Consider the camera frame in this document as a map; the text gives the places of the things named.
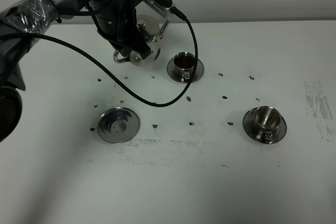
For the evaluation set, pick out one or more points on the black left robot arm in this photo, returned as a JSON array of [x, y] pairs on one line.
[[26, 22]]

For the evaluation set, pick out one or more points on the far stainless steel teacup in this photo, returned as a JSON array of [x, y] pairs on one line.
[[185, 63]]

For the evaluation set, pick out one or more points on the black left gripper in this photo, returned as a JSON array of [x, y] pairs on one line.
[[116, 22]]

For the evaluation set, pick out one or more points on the stainless steel teacup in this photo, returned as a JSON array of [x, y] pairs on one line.
[[185, 63], [267, 121]]

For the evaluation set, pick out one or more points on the near stainless steel saucer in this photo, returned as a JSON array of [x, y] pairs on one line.
[[251, 130]]

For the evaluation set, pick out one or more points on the steel teapot saucer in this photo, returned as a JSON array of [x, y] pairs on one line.
[[118, 125]]

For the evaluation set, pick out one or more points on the far stainless steel saucer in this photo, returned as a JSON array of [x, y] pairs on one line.
[[172, 72]]

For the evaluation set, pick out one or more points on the near stainless steel teacup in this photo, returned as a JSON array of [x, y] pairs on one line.
[[267, 121]]

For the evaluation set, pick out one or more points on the stainless steel saucer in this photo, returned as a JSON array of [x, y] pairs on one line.
[[251, 130], [172, 72]]

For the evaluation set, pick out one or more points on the stainless steel teapot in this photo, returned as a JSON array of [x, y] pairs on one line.
[[152, 34]]

